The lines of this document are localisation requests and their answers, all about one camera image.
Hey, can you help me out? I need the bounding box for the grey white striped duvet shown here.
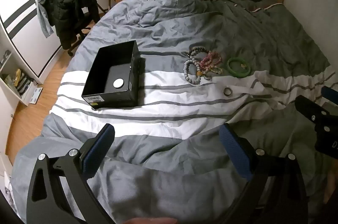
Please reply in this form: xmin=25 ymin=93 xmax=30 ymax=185
xmin=11 ymin=0 xmax=338 ymax=224

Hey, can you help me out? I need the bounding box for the office chair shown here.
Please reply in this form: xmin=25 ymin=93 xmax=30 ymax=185
xmin=67 ymin=26 xmax=91 ymax=56

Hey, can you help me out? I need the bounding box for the white shelf unit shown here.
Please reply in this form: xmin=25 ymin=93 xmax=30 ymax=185
xmin=0 ymin=26 xmax=40 ymax=107

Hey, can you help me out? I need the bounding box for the person's left hand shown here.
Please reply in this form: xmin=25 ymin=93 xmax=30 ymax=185
xmin=123 ymin=217 xmax=178 ymax=224

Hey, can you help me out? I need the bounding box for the white bathroom scale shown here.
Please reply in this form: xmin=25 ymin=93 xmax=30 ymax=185
xmin=29 ymin=87 xmax=43 ymax=104

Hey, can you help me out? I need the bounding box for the amber bead bracelet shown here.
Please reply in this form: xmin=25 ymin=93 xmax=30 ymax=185
xmin=197 ymin=65 xmax=224 ymax=80

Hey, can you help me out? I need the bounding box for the pink bead bracelet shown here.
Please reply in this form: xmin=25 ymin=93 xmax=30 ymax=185
xmin=199 ymin=52 xmax=223 ymax=68

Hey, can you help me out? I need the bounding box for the black cardboard box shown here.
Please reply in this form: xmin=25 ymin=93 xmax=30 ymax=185
xmin=81 ymin=40 xmax=146 ymax=110

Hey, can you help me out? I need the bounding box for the green jade bangle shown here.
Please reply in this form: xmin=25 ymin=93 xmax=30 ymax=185
xmin=227 ymin=57 xmax=251 ymax=78

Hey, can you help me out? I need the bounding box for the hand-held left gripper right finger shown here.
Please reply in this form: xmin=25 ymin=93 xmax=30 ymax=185
xmin=219 ymin=124 xmax=309 ymax=224

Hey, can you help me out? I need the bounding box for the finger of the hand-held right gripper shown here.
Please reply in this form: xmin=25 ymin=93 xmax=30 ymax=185
xmin=321 ymin=86 xmax=338 ymax=108
xmin=295 ymin=95 xmax=332 ymax=125

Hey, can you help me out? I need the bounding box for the grey bead bracelet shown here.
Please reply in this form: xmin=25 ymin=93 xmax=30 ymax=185
xmin=183 ymin=58 xmax=204 ymax=85

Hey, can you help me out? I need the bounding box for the dark bead bracelet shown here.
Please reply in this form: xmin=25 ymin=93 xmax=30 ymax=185
xmin=188 ymin=46 xmax=209 ymax=58

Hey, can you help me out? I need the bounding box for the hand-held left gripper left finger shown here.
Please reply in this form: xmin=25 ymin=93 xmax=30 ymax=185
xmin=26 ymin=123 xmax=117 ymax=224

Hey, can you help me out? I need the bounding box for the light blue denim garment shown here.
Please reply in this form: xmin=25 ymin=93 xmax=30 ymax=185
xmin=35 ymin=0 xmax=55 ymax=38

